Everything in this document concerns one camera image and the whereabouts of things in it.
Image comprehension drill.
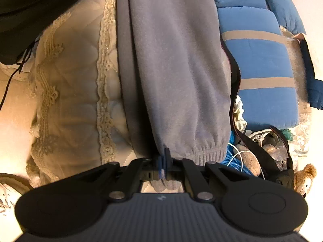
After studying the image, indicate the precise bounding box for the grey-blue fleece jacket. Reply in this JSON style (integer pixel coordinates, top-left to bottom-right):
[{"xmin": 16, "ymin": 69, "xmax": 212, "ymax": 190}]
[{"xmin": 115, "ymin": 0, "xmax": 233, "ymax": 192}]

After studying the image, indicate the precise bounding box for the right blue striped pillow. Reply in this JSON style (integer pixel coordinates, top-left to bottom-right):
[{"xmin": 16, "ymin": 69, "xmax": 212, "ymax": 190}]
[{"xmin": 218, "ymin": 7, "xmax": 298, "ymax": 130}]

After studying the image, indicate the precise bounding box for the blue coiled cable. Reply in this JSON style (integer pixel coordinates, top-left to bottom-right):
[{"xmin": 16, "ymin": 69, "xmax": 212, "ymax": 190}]
[{"xmin": 222, "ymin": 129, "xmax": 254, "ymax": 177}]

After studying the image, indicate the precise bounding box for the white cable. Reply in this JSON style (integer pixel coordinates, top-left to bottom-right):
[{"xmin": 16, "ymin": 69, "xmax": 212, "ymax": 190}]
[{"xmin": 226, "ymin": 142, "xmax": 266, "ymax": 181}]

